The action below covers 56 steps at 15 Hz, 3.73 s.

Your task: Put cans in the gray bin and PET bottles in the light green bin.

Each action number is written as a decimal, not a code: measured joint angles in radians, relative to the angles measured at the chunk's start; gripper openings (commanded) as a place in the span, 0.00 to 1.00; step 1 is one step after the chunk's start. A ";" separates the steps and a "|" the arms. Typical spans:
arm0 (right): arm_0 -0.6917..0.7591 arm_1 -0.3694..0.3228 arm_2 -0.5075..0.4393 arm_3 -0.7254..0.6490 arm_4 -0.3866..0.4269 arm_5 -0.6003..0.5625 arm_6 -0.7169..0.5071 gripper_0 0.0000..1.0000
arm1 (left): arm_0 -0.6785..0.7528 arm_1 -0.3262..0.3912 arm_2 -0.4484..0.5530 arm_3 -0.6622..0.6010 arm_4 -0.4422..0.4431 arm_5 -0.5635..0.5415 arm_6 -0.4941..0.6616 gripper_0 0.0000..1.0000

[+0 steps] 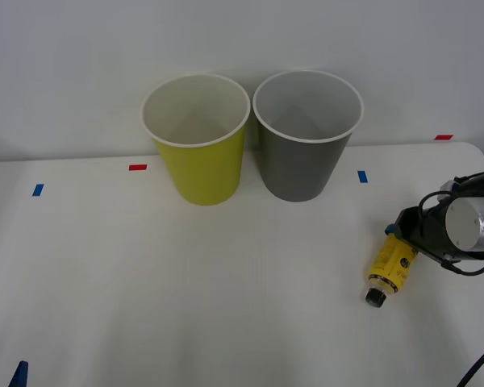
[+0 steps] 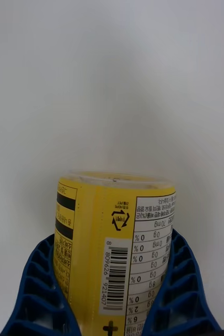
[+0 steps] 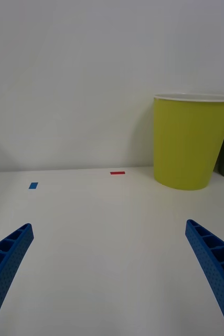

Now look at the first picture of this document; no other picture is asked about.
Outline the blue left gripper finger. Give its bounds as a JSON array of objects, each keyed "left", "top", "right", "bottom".
[{"left": 7, "top": 360, "right": 29, "bottom": 387}]

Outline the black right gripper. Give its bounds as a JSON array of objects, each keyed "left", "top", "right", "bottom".
[{"left": 384, "top": 205, "right": 447, "bottom": 268}]

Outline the yellow plastic bottle black cap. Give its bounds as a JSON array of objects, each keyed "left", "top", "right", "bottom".
[{"left": 365, "top": 233, "right": 419, "bottom": 310}]

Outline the grey plastic waste bin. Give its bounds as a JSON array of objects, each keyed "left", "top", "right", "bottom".
[{"left": 252, "top": 70, "right": 365, "bottom": 203}]

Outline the yellow-green plastic waste bin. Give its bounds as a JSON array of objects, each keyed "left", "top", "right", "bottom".
[{"left": 140, "top": 73, "right": 252, "bottom": 207}]

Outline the black cable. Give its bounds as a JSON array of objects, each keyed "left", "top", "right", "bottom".
[{"left": 456, "top": 334, "right": 484, "bottom": 387}]

